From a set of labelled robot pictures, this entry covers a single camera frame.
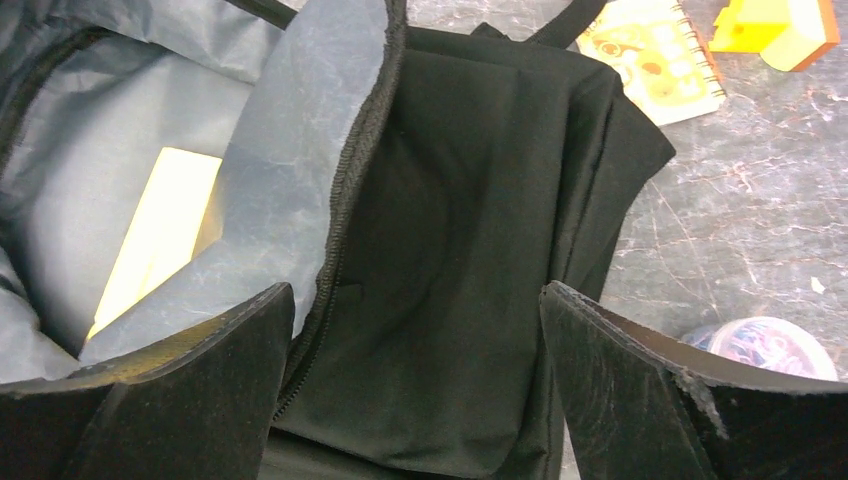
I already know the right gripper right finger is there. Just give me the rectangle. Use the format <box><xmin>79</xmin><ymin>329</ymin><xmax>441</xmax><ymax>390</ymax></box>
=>
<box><xmin>540</xmin><ymin>282</ymin><xmax>847</xmax><ymax>479</ymax></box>

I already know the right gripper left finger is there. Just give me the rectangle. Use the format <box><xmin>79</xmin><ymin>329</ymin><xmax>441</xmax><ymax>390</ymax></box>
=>
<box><xmin>1</xmin><ymin>283</ymin><xmax>294</xmax><ymax>479</ymax></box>

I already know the yellow book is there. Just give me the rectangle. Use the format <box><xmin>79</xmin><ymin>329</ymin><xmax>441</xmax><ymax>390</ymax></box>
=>
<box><xmin>86</xmin><ymin>147</ymin><xmax>223</xmax><ymax>340</ymax></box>

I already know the black student backpack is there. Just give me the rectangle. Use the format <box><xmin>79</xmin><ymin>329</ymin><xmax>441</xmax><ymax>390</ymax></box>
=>
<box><xmin>1</xmin><ymin>1</ymin><xmax>674</xmax><ymax>479</ymax></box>

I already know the clear round glitter jar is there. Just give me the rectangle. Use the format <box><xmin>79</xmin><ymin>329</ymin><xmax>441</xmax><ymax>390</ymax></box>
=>
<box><xmin>680</xmin><ymin>316</ymin><xmax>838</xmax><ymax>381</ymax></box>

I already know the small orange spiral notebook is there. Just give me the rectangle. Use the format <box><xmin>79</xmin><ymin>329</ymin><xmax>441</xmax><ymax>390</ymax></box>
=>
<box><xmin>576</xmin><ymin>0</ymin><xmax>726</xmax><ymax>126</ymax></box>

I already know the orange green block stack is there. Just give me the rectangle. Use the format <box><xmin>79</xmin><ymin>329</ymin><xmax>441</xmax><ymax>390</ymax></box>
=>
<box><xmin>708</xmin><ymin>0</ymin><xmax>841</xmax><ymax>72</ymax></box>

